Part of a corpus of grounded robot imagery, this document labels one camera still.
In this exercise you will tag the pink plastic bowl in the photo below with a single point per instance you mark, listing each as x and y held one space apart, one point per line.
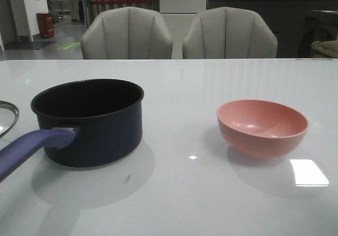
260 128

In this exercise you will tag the glass lid blue knob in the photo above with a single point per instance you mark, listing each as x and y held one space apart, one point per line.
9 116

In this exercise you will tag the left grey upholstered chair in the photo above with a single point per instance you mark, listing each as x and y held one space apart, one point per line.
127 33

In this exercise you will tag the grey upholstered chair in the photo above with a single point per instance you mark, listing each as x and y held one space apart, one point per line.
127 33
229 33

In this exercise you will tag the right grey upholstered chair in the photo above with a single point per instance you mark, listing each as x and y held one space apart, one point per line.
229 33

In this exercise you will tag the white refrigerator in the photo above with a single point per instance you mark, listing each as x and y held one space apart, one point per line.
178 15

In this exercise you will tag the red barrier belt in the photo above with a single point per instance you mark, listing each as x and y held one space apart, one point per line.
112 2

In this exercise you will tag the red bin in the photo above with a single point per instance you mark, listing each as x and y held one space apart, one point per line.
45 24

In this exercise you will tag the dark kitchen counter cabinet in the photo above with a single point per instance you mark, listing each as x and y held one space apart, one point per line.
295 23

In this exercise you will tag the beige cushion seat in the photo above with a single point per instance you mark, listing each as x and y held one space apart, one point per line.
326 49

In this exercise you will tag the dark blue saucepan purple handle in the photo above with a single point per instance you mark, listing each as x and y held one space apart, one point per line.
84 123

